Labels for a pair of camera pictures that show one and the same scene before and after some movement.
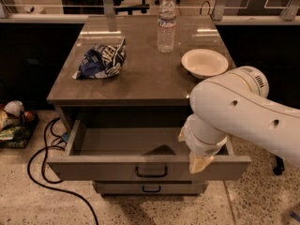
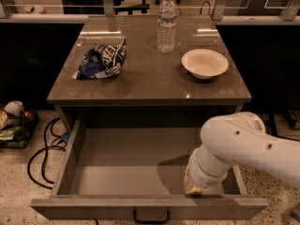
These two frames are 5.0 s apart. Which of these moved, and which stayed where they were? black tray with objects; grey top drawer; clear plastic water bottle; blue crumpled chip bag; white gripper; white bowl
Moved: grey top drawer; white gripper
Stayed: white bowl; clear plastic water bottle; blue crumpled chip bag; black tray with objects
